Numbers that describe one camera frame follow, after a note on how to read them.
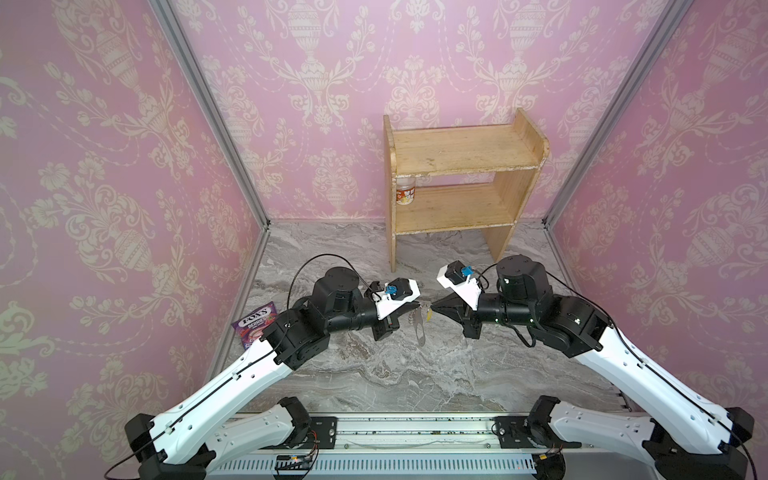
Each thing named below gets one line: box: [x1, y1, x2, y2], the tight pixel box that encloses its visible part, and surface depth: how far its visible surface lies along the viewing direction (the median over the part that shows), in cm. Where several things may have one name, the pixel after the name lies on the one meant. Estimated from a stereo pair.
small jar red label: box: [396, 174, 416, 205], surface depth 96 cm
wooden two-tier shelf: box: [384, 108, 550, 272], surface depth 85 cm
